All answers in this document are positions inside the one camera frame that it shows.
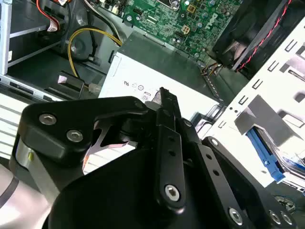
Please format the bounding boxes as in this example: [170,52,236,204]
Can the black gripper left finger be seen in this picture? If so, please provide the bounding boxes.
[9,87,188,212]

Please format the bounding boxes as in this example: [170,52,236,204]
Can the hard disk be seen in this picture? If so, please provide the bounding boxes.
[246,126,305,184]

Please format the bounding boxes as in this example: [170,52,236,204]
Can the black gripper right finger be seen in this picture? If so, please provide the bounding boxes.
[166,88,300,229]

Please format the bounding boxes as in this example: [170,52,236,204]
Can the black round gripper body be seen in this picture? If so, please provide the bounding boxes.
[47,142,232,229]

